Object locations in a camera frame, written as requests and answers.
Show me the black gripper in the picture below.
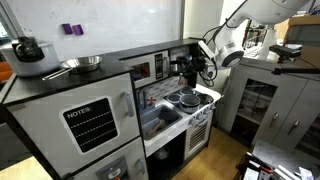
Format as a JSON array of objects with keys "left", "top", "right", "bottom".
[{"left": 169, "top": 54, "right": 209, "bottom": 76}]

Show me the grey toy microwave door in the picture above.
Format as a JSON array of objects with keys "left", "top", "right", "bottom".
[{"left": 122, "top": 50, "right": 172, "bottom": 90}]

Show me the white oven door with vents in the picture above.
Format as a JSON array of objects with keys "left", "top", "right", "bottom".
[{"left": 184, "top": 111, "right": 214, "bottom": 160}]

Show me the fridge door with water dispenser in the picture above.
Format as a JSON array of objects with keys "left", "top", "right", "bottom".
[{"left": 71, "top": 137, "right": 149, "bottom": 180}]

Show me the grey metal cabinet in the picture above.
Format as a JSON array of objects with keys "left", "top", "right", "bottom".
[{"left": 218, "top": 59, "right": 320, "bottom": 159}]

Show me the fridge door with notes board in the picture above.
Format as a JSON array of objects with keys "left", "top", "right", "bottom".
[{"left": 7, "top": 72, "right": 141, "bottom": 178}]

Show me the grey toy cooking pot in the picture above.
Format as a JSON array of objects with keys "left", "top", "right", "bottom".
[{"left": 178, "top": 93, "right": 202, "bottom": 114}]

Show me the grey sink basin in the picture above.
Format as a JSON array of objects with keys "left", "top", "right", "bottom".
[{"left": 139, "top": 103, "right": 184, "bottom": 141}]

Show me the toy play kitchen unit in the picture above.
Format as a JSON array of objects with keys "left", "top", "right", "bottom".
[{"left": 0, "top": 37, "right": 224, "bottom": 180}]

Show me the wooden spoon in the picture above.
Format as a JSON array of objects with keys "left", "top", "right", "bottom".
[{"left": 146, "top": 119, "right": 166, "bottom": 139}]

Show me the whiteboard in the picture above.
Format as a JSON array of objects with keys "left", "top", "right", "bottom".
[{"left": 6, "top": 0, "right": 185, "bottom": 63}]

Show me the small steel bowl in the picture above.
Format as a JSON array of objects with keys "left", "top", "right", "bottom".
[{"left": 153, "top": 146, "right": 171, "bottom": 161}]

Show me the steel frying pan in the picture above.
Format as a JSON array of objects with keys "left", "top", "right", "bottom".
[{"left": 42, "top": 55, "right": 104, "bottom": 82}]

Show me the purple magnet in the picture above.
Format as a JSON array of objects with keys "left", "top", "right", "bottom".
[
  {"left": 61, "top": 23, "right": 74, "bottom": 35},
  {"left": 72, "top": 24, "right": 85, "bottom": 36}
]

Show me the brown cardboard box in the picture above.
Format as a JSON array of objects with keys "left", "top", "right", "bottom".
[{"left": 286, "top": 14, "right": 320, "bottom": 69}]

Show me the orange black bar clamp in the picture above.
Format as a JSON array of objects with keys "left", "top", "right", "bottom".
[{"left": 259, "top": 165, "right": 274, "bottom": 174}]

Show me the orange plastic object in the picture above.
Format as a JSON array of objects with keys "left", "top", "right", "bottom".
[{"left": 0, "top": 61, "right": 14, "bottom": 83}]

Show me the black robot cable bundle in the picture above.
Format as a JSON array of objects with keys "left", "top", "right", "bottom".
[{"left": 199, "top": 24, "right": 222, "bottom": 88}]

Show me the black camera on stand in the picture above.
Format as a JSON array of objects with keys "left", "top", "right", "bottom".
[{"left": 268, "top": 44, "right": 320, "bottom": 76}]

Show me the silver cabinet door handle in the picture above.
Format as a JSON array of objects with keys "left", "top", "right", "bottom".
[
  {"left": 269, "top": 112, "right": 280, "bottom": 128},
  {"left": 288, "top": 119, "right": 300, "bottom": 136}
]

